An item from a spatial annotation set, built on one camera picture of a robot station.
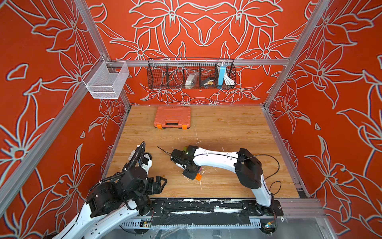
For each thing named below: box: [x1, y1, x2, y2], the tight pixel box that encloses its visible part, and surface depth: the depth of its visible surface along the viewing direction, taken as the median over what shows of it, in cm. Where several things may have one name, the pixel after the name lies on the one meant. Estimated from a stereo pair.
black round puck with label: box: [142, 152, 153, 161], surface depth 92 cm
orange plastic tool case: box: [153, 106, 192, 130], surface depth 106 cm
